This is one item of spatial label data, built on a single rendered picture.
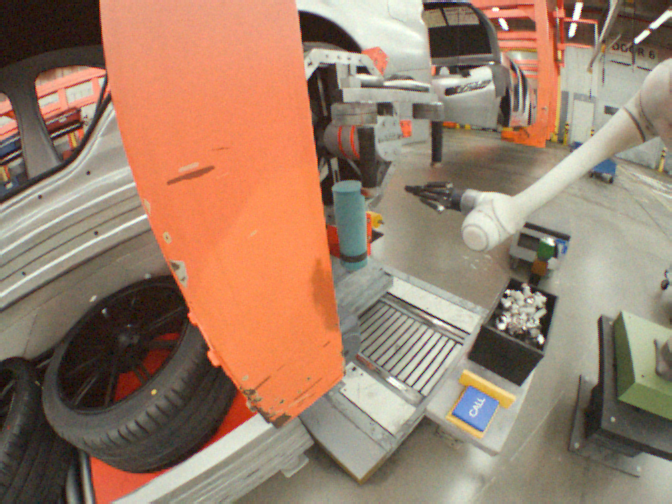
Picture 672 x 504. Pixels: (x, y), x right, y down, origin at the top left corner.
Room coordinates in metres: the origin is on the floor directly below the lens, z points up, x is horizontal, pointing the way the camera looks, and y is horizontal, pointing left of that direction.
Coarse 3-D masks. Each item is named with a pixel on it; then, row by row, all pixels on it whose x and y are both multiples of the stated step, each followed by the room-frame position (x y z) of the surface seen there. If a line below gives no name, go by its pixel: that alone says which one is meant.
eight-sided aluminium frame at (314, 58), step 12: (312, 60) 0.72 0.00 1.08; (324, 60) 0.75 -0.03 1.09; (336, 60) 0.78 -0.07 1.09; (348, 60) 0.81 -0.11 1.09; (360, 60) 0.85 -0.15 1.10; (312, 72) 0.72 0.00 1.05; (360, 72) 0.91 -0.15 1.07; (372, 72) 0.88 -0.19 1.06; (384, 108) 0.98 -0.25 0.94; (396, 108) 0.96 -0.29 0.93; (384, 168) 0.97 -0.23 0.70; (384, 180) 0.90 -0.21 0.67; (372, 204) 0.85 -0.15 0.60; (324, 216) 0.71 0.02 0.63
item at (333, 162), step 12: (324, 72) 0.94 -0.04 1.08; (312, 84) 1.09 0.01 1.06; (324, 84) 1.06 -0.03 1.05; (324, 96) 1.15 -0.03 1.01; (324, 108) 0.88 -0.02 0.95; (312, 120) 0.84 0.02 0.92; (324, 120) 0.93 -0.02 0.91; (324, 156) 0.86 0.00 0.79; (336, 156) 0.90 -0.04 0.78; (336, 168) 0.89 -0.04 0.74; (348, 168) 1.07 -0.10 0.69; (360, 168) 1.02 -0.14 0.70; (324, 180) 1.10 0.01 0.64; (336, 180) 0.90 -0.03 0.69; (360, 180) 0.97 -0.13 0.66; (324, 192) 1.00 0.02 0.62; (324, 204) 0.84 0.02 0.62
